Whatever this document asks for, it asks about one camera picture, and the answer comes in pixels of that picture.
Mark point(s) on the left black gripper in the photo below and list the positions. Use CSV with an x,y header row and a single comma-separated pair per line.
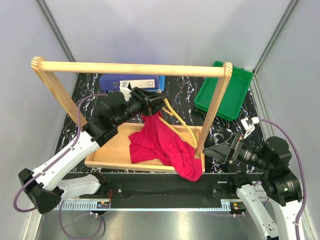
x,y
151,102

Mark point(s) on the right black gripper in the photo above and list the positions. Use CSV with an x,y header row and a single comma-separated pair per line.
x,y
221,152

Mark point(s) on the yellow clothes hanger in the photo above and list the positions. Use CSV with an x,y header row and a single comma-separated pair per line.
x,y
172,112

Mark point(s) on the red t shirt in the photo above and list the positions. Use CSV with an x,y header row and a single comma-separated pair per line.
x,y
157,141

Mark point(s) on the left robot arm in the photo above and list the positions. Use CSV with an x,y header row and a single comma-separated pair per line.
x,y
44,185

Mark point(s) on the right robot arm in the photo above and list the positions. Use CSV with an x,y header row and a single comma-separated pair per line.
x,y
279,183

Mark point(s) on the upper blue binder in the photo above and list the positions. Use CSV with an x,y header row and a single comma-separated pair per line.
x,y
112,82

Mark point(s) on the wooden tray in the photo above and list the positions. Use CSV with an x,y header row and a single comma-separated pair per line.
x,y
115,154

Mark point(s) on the green plastic bin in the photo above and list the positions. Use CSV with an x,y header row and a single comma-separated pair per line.
x,y
233,97

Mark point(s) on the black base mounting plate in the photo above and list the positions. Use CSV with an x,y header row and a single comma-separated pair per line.
x,y
209,186

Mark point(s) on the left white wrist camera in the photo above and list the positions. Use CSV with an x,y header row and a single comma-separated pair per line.
x,y
125,89

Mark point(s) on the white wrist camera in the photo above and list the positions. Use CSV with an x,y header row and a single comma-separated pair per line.
x,y
125,89
249,125

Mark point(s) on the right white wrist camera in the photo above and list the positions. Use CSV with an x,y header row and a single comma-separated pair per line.
x,y
249,125

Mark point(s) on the white slotted cable duct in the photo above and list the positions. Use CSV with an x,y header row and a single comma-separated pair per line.
x,y
139,203

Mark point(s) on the wooden clothes rack frame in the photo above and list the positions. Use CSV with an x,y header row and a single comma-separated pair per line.
x,y
46,70

